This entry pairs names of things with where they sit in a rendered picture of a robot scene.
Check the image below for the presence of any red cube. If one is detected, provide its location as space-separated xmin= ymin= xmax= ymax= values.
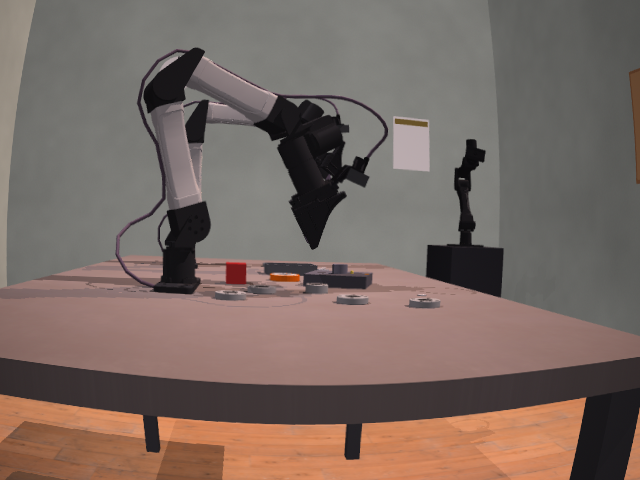
xmin=226 ymin=262 xmax=246 ymax=284

